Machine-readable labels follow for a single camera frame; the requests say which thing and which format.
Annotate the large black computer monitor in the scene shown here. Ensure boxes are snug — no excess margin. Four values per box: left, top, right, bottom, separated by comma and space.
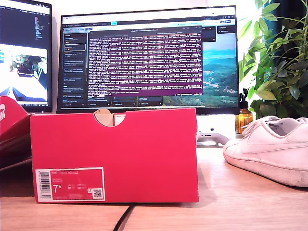
56, 5, 241, 115

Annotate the amber glass diffuser bottle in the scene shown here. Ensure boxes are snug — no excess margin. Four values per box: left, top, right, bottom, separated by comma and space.
235, 88, 255, 135

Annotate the white paper tag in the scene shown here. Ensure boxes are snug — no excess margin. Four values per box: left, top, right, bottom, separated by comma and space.
113, 113, 127, 127

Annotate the red cardboard shoebox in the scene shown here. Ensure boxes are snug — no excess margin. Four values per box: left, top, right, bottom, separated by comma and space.
30, 107, 199, 204

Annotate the white game controller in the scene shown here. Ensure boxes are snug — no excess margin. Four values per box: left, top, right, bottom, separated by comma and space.
197, 131, 231, 146

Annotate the green leafy potted plant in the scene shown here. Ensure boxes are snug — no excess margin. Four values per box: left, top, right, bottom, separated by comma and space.
237, 0, 308, 121

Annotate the black cable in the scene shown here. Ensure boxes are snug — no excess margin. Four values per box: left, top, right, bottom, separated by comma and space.
113, 203, 136, 231

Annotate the red shoebox lid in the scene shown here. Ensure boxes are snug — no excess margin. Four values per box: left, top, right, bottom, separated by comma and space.
0, 95, 33, 171

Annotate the small black computer monitor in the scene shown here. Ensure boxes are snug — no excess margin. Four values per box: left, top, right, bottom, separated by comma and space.
0, 0, 53, 113

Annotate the brown paper box insert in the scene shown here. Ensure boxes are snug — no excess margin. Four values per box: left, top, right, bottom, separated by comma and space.
93, 108, 114, 128

